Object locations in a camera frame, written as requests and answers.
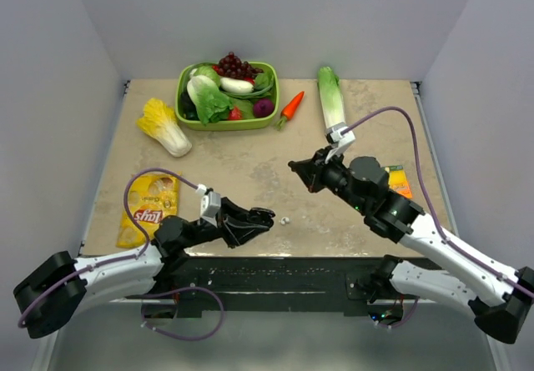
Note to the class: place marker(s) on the orange toy carrot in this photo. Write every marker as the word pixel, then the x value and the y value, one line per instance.
pixel 289 111

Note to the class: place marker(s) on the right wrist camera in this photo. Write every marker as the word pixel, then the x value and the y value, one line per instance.
pixel 339 137

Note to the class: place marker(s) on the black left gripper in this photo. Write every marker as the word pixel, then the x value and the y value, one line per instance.
pixel 233 226

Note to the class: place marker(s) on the yellow toy cabbage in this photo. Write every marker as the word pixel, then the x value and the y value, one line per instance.
pixel 160 123

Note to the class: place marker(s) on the dark red toy grapes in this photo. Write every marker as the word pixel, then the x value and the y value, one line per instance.
pixel 232 66

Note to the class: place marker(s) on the green white napa cabbage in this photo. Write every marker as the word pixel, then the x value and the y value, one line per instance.
pixel 331 97

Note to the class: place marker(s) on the orange sponge box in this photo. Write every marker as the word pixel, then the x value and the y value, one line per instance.
pixel 398 180

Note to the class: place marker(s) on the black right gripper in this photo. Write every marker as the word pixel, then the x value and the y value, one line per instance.
pixel 311 171

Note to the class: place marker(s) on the purple toy onion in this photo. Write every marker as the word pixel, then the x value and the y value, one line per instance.
pixel 263 108

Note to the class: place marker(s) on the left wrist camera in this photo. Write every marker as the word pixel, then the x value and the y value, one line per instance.
pixel 210 204

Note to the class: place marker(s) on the green toy lettuce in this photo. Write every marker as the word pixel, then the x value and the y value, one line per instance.
pixel 212 106

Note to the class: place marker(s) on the yellow Lays chip bag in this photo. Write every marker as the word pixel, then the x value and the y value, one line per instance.
pixel 151 198

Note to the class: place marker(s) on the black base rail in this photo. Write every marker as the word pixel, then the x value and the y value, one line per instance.
pixel 332 285

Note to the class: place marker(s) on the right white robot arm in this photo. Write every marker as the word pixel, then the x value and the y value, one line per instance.
pixel 499 296

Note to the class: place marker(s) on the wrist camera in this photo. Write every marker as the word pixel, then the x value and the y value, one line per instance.
pixel 210 204
pixel 339 137

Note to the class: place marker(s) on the white toy radish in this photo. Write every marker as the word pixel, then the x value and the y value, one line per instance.
pixel 236 86

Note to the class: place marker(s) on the green plastic basket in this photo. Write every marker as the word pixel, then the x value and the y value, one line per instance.
pixel 233 125

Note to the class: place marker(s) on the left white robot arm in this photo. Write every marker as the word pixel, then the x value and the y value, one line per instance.
pixel 62 286

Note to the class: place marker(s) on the red toy strawberry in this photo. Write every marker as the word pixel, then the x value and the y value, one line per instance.
pixel 235 114

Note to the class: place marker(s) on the black earbud charging case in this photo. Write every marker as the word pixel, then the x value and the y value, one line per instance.
pixel 261 216

